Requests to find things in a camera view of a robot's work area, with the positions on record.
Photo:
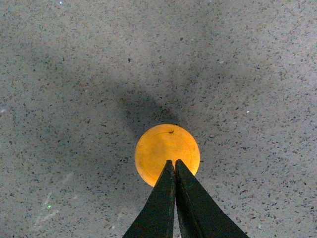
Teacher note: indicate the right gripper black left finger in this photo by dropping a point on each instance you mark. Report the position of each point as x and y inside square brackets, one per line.
[156, 219]

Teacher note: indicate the yellow round button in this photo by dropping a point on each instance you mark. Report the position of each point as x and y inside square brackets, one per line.
[162, 143]

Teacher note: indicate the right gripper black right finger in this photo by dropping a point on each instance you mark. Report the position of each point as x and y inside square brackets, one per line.
[198, 214]

